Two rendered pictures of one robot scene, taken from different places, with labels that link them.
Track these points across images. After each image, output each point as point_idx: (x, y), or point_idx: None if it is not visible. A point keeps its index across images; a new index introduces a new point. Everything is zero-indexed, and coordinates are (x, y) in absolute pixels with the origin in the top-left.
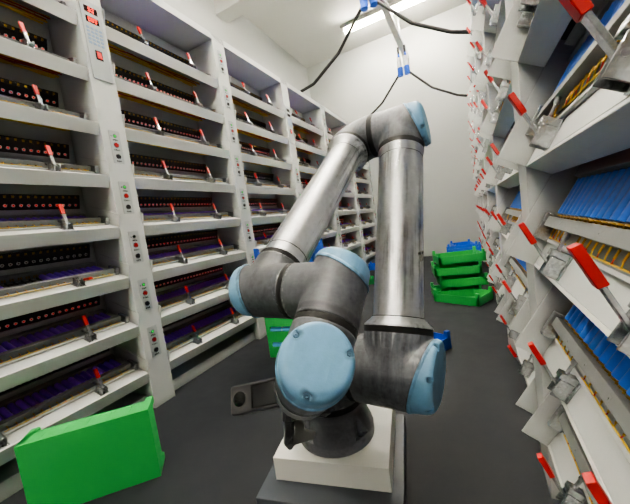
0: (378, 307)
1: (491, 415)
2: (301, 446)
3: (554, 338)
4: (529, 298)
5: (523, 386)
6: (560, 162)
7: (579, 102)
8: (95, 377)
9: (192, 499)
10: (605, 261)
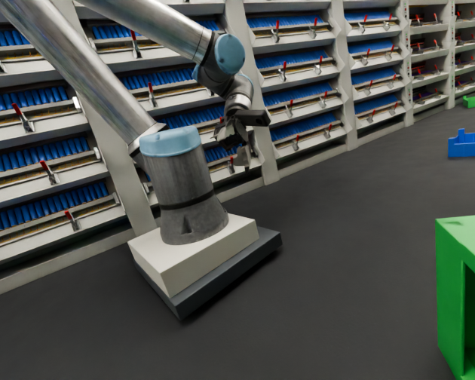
0: (151, 118)
1: (93, 266)
2: (230, 222)
3: None
4: (102, 145)
5: (41, 278)
6: (136, 65)
7: (155, 47)
8: None
9: (352, 284)
10: (181, 90)
